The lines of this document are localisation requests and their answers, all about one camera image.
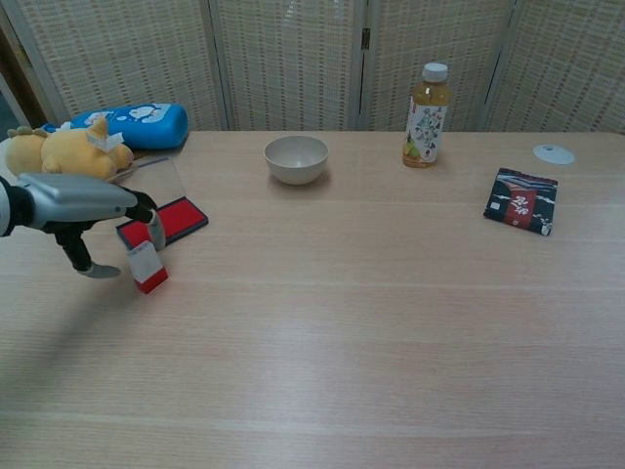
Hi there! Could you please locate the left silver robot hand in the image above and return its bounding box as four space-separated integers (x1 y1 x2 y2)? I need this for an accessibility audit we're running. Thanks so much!
17 171 165 279

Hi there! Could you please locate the bamboo folding screen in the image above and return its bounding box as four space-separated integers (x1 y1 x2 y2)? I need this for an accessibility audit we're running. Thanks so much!
0 0 625 134

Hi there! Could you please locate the tea bottle with white cap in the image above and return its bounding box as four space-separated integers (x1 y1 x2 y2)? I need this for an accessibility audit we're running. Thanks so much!
402 62 450 171

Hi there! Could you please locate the yellow plush toy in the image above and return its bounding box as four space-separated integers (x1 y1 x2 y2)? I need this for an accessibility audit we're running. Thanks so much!
4 116 134 181

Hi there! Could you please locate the beige bowl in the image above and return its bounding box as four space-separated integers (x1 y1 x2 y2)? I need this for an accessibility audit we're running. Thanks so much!
264 135 329 186

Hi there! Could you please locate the blue detergent pump bottle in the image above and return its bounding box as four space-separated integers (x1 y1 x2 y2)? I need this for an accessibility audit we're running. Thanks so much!
41 102 189 150

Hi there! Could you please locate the white round disc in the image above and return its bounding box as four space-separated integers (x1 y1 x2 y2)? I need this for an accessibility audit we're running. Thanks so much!
532 144 576 166

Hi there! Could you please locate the red ink pad case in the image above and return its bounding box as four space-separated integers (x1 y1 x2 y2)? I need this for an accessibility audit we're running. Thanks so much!
115 156 210 249

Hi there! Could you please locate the small red stamp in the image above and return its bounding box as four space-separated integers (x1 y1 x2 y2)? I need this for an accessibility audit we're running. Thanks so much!
126 239 171 295

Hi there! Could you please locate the dark snack packet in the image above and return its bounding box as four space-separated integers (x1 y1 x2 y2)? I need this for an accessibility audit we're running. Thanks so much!
482 167 559 237

